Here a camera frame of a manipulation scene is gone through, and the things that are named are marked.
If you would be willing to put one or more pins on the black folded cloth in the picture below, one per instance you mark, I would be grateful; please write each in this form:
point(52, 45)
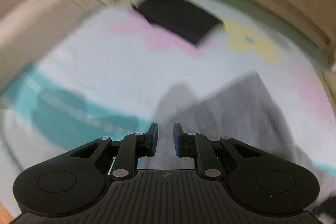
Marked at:
point(178, 16)

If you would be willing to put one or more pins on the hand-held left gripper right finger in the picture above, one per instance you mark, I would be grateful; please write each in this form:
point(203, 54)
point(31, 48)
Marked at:
point(177, 138)

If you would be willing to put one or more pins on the printed pastel blanket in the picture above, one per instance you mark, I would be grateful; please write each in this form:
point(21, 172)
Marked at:
point(105, 69)

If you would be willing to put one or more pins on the grey speckled pants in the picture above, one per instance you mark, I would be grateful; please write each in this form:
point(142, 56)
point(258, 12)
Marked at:
point(236, 113)

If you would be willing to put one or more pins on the cream patterned pillow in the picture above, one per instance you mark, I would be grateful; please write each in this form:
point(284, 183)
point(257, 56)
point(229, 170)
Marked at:
point(39, 24)

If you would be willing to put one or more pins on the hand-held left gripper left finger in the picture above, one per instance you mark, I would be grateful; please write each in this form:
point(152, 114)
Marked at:
point(155, 135)

